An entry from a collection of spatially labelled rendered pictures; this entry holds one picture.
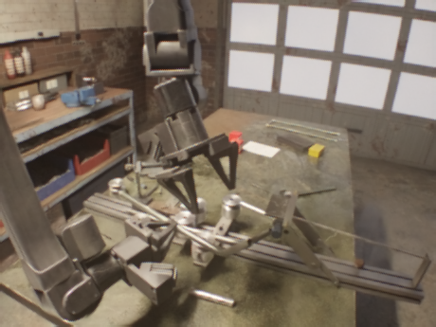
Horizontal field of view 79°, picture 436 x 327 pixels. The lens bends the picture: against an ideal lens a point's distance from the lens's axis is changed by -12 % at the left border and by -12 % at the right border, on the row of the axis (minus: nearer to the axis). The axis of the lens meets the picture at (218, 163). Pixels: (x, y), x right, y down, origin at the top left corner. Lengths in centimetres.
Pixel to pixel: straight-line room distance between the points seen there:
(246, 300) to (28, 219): 44
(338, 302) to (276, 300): 14
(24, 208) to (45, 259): 8
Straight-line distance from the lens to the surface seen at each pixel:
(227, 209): 78
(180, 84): 46
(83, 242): 49
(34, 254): 46
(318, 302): 69
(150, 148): 54
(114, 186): 95
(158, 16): 46
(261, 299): 67
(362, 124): 373
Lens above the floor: 140
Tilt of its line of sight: 27 degrees down
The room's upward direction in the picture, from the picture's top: 3 degrees clockwise
